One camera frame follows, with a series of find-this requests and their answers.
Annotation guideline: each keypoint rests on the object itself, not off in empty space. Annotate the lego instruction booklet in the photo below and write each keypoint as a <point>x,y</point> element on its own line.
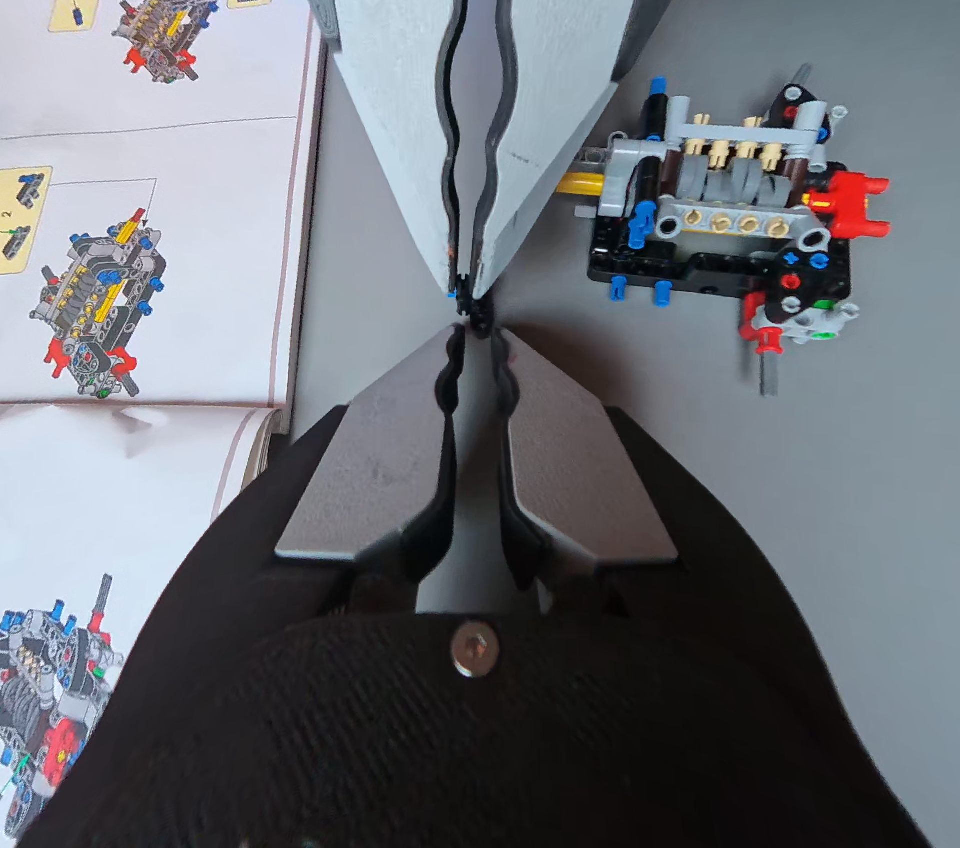
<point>150,187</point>

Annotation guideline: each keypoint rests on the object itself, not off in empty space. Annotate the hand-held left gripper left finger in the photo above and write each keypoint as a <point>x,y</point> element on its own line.
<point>375,465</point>

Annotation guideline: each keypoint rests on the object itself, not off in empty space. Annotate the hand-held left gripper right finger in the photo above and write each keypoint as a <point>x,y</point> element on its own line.
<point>577,465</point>

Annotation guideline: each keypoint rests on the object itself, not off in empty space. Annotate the lego engine assembly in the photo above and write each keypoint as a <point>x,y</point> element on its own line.
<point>720,217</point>

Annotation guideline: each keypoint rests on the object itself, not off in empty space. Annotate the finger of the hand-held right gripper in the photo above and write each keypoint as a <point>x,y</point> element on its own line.
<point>382,37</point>
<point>570,37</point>

